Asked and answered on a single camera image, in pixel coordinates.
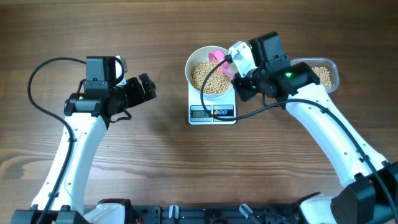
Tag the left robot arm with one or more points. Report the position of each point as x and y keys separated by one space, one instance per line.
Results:
x=102 y=94

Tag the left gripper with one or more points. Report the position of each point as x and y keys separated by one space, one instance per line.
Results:
x=148 y=87

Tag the soybeans in white bowl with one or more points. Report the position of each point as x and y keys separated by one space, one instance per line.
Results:
x=218 y=83

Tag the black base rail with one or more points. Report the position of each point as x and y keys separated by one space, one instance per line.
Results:
x=155 y=214

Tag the pile of soybeans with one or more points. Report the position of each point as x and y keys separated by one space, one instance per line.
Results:
x=324 y=75

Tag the pink plastic scoop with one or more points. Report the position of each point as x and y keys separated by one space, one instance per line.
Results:
x=219 y=56

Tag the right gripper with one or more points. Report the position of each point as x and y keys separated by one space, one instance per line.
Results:
x=244 y=93

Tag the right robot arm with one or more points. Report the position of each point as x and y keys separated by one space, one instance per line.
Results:
x=369 y=180

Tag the white digital kitchen scale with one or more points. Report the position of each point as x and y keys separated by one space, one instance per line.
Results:
x=222 y=105

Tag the white bowl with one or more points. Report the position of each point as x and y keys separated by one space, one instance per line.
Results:
x=201 y=55

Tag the clear plastic container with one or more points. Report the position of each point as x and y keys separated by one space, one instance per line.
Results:
x=322 y=62

